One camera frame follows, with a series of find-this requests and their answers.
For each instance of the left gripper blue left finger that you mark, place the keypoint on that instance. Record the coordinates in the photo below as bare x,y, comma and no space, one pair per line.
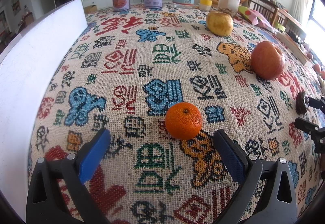
91,153

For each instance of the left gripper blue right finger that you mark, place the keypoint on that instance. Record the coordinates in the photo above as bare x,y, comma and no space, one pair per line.
232,155

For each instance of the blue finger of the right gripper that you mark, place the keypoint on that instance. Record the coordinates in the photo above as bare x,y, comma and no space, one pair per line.
316,133
316,103

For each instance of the dark round chestnut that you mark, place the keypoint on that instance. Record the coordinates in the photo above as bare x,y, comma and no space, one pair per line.
302,103

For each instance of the orange tangerine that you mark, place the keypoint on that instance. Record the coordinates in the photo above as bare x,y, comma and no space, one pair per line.
183,121

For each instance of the large red apple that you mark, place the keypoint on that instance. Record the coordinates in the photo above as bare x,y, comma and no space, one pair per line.
267,60

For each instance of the patterned woven tablecloth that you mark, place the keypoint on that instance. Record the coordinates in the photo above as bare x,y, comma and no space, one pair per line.
128,68

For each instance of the wooden chair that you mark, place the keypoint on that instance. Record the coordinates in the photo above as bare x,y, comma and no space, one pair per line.
279,19

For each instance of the pink green plush toy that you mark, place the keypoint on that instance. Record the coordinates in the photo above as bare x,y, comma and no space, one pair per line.
255,18

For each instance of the white foam board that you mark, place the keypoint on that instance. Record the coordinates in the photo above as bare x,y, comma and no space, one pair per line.
27,66

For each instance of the yellow pear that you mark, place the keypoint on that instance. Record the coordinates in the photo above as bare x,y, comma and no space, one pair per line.
219,23

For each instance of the clear jar black lid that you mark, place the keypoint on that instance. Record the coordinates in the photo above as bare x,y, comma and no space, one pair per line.
229,0

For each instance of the small yellow lid jar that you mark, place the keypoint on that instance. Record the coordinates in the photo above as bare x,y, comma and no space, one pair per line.
205,5

